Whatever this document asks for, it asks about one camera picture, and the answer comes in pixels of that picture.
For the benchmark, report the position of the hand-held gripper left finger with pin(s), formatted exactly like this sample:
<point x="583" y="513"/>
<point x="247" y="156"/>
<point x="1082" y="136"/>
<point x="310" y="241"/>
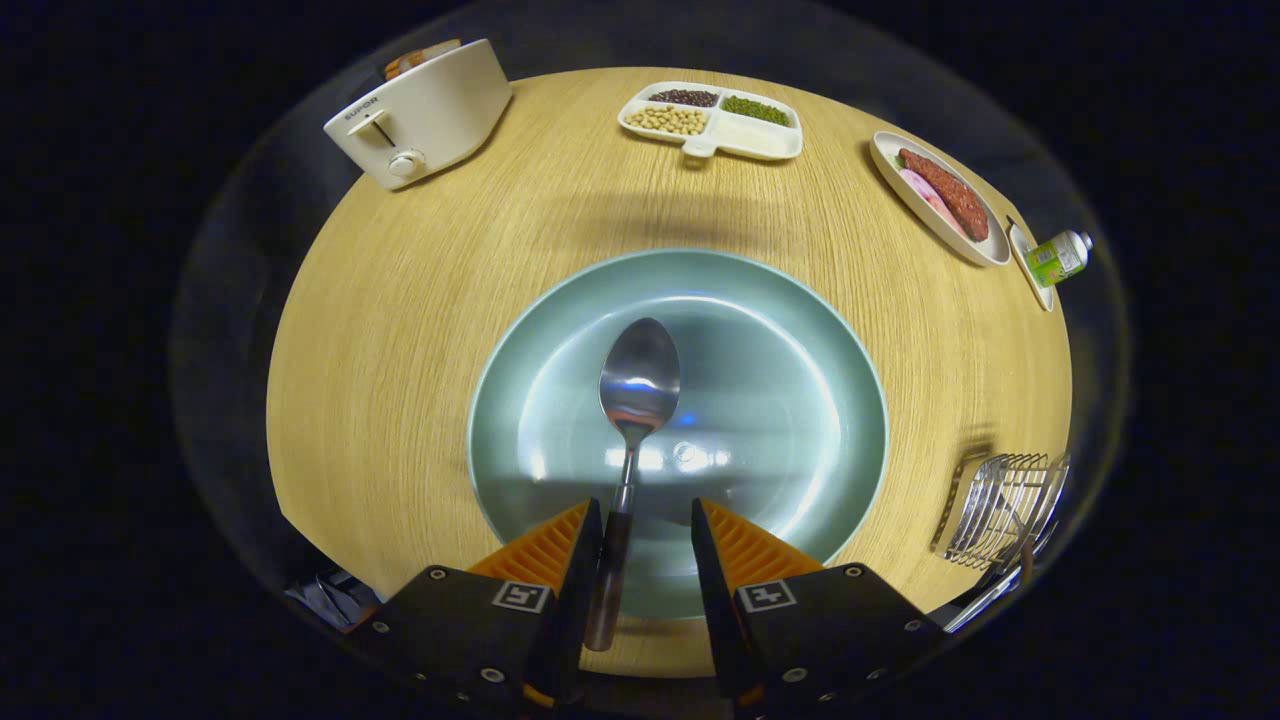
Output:
<point x="585" y="570"/>

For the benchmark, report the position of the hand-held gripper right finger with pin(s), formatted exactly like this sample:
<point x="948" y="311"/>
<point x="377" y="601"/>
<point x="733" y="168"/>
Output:
<point x="712" y="570"/>

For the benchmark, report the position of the light blue round plate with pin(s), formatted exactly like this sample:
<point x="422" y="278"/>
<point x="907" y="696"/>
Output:
<point x="760" y="380"/>

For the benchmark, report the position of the grey printed packet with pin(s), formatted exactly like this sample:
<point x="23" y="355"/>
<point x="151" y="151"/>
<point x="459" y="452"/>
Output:
<point x="335" y="600"/>

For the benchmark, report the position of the perforated metal tray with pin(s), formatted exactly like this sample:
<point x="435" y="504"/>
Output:
<point x="990" y="510"/>

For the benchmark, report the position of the salmon pink ham slice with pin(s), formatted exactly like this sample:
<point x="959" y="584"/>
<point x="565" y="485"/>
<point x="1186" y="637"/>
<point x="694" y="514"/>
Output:
<point x="945" y="215"/>

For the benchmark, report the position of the round white food plate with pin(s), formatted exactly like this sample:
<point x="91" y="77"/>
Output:
<point x="990" y="245"/>

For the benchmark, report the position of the small white square tray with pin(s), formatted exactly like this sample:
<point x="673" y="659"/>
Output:
<point x="1035" y="285"/>

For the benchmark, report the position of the white divided tray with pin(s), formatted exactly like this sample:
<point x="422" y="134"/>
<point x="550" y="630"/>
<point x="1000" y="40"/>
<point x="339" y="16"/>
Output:
<point x="750" y="140"/>

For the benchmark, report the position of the pale pink ham slice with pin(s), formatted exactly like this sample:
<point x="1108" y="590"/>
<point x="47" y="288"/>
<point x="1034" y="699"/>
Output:
<point x="915" y="185"/>

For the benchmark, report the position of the brown grilled steak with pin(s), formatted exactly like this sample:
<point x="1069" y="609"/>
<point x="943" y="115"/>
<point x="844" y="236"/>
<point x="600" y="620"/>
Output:
<point x="950" y="195"/>

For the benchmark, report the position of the pile of yellow soybeans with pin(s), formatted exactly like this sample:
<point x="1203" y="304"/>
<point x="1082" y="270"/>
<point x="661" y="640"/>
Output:
<point x="668" y="120"/>

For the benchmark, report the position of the silver bottle with green label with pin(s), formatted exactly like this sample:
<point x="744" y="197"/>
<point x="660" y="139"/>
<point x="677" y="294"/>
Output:
<point x="1055" y="260"/>

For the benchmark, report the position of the pile of green beans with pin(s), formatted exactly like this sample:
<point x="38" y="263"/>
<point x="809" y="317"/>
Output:
<point x="755" y="109"/>

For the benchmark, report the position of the pile of dark beans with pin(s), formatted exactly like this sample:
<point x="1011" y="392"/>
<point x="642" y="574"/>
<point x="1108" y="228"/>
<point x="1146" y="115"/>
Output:
<point x="683" y="97"/>

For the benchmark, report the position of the cream white toaster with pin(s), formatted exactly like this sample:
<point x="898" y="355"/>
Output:
<point x="430" y="115"/>

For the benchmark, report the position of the toasted bread slice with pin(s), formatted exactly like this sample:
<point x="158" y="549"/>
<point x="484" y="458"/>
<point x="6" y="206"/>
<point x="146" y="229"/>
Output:
<point x="415" y="60"/>

